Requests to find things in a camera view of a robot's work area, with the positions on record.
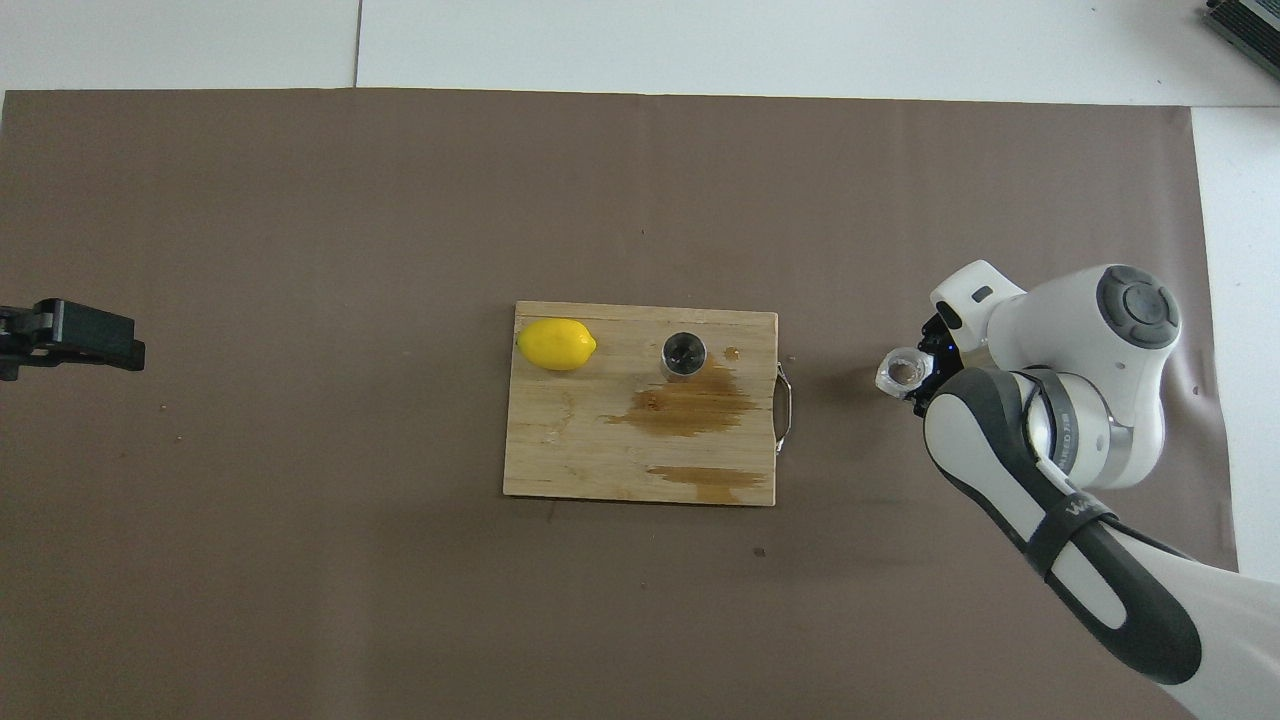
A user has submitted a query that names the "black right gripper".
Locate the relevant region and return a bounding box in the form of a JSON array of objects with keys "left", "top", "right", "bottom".
[{"left": 908, "top": 315, "right": 969, "bottom": 417}]

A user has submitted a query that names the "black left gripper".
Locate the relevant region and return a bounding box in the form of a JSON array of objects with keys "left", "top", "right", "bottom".
[{"left": 0, "top": 298, "right": 147, "bottom": 382}]

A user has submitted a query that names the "steel double jigger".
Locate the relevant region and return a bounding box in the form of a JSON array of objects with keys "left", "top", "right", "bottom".
[{"left": 661, "top": 332, "right": 708, "bottom": 382}]

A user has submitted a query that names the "clear glass cup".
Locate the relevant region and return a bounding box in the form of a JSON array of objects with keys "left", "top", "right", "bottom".
[{"left": 875, "top": 346, "right": 937, "bottom": 399}]

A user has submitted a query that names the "yellow lemon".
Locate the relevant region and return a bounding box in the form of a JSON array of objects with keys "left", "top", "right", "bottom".
[{"left": 516, "top": 318, "right": 598, "bottom": 372}]

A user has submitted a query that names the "wooden cutting board, metal handle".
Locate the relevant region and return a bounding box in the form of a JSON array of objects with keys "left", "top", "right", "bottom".
[{"left": 503, "top": 301, "right": 796, "bottom": 507}]

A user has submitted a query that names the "brown paper table mat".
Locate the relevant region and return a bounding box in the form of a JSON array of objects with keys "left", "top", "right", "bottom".
[{"left": 0, "top": 88, "right": 1241, "bottom": 720}]

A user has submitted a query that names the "dark grey finned device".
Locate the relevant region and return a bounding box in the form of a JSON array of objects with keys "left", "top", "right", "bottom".
[{"left": 1203, "top": 0, "right": 1280, "bottom": 53}]

